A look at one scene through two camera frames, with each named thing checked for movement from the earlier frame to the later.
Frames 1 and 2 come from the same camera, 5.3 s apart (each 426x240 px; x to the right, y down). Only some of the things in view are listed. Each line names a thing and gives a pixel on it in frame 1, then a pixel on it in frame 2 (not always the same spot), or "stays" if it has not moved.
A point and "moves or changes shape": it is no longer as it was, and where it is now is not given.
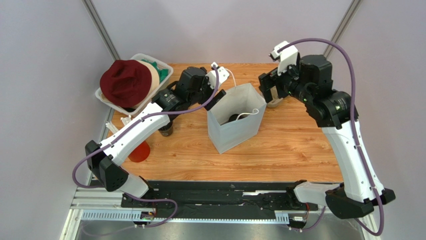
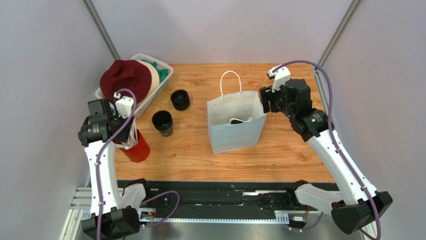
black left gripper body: (206, 92) -> (122, 136)
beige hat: (155, 84) stays
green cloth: (162, 72) stays
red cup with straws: (140, 153) stays
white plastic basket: (134, 111) stays
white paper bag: (235, 118) moves or changes shape
